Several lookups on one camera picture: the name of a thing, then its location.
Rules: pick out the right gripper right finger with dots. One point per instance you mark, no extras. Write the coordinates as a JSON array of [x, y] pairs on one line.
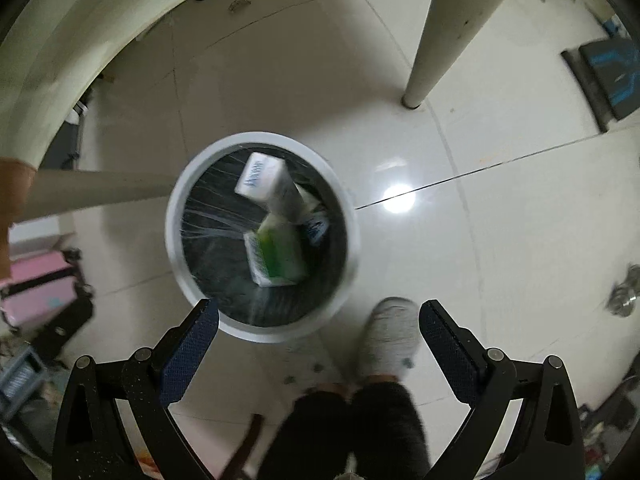
[[546, 441]]

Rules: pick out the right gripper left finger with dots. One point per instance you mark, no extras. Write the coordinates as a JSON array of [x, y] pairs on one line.
[[90, 439]]

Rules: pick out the green white medicine box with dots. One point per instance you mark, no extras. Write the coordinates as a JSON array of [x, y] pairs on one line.
[[274, 254]]

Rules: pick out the long white box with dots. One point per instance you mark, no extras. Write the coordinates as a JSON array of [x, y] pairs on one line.
[[265, 181]]

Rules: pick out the Perfectlands milk carton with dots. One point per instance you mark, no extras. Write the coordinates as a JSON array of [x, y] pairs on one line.
[[315, 227]]

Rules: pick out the white trash bin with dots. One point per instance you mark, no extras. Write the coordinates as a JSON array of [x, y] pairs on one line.
[[204, 227]]

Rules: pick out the pink suitcase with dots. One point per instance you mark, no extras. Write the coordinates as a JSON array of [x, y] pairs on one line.
[[40, 287]]

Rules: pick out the metal dumbbell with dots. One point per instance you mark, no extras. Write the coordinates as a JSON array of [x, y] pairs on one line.
[[625, 295]]

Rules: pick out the person's black trouser leg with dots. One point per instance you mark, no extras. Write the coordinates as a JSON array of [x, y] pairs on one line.
[[378, 426]]

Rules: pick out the grey slipper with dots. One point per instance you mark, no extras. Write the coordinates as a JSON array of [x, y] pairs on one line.
[[390, 340]]

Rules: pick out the black blue bench pad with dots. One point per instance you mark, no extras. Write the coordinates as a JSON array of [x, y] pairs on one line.
[[607, 71]]

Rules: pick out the striped cream tablecloth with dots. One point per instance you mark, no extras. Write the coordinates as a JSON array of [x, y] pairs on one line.
[[52, 53]]

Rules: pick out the white table leg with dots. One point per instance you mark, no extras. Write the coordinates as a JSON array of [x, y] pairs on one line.
[[449, 27]]

